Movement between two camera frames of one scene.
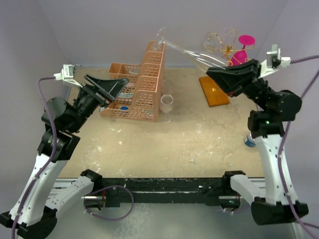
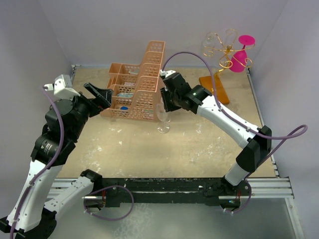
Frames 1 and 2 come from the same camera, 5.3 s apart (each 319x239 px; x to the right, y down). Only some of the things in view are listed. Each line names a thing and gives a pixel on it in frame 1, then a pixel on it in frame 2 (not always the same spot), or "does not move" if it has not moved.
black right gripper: (234, 79) -> (167, 106)
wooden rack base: (214, 96) does not move
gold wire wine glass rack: (213, 44) does not move
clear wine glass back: (207, 62) -> (164, 127)
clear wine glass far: (210, 41) does not move
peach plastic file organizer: (141, 99) does not move
